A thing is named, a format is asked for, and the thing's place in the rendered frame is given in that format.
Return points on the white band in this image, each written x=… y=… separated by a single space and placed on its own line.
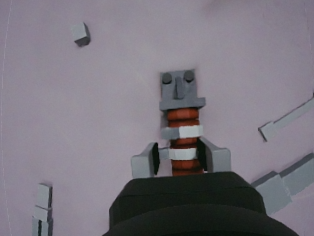
x=178 y=154
x=181 y=132

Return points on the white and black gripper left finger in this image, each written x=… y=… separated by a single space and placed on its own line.
x=146 y=164

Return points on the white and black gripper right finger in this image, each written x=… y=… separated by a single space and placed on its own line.
x=213 y=158

